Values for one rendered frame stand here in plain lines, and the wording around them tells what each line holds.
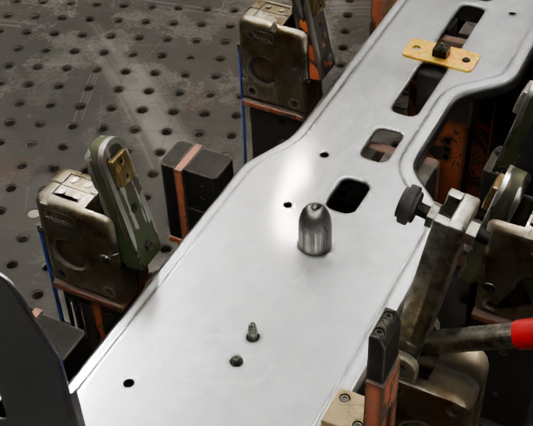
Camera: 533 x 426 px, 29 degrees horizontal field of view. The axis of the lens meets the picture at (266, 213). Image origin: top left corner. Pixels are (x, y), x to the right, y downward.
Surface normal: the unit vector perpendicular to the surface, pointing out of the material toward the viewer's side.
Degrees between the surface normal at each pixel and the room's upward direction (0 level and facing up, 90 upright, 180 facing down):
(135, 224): 78
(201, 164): 0
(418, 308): 90
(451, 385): 0
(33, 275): 0
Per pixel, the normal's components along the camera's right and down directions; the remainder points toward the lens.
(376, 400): -0.46, 0.62
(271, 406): -0.03, -0.73
